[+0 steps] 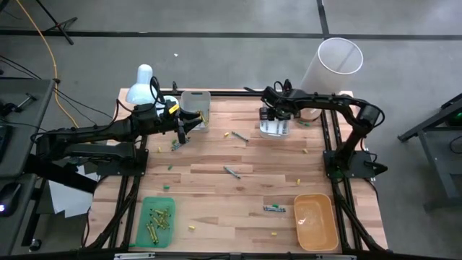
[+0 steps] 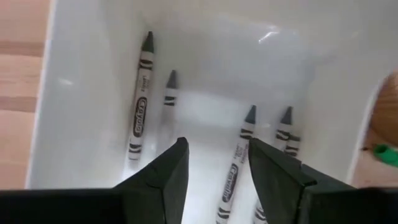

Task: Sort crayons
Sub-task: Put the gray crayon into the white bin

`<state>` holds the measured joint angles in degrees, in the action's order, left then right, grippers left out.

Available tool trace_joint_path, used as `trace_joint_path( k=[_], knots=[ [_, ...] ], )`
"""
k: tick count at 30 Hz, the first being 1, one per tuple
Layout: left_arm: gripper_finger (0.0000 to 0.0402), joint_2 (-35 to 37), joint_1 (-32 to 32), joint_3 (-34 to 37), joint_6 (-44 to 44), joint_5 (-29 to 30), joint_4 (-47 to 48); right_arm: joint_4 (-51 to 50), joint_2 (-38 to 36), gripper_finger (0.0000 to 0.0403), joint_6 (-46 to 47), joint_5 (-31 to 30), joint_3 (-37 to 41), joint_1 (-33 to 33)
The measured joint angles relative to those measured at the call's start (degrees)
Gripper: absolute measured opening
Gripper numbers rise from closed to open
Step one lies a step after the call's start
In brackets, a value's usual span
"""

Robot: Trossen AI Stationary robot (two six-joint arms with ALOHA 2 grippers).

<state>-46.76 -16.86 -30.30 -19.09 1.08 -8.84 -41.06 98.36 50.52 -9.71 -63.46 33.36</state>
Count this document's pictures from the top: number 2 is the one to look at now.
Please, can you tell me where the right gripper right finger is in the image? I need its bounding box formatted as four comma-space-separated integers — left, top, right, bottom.
248, 138, 398, 224

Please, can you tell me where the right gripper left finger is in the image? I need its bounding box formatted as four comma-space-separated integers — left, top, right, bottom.
0, 136, 190, 224

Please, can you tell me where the green crayon stub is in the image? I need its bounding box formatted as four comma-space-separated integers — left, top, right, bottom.
372, 143, 398, 168

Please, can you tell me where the white plastic handled bin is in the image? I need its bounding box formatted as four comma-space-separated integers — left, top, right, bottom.
24, 0, 398, 224

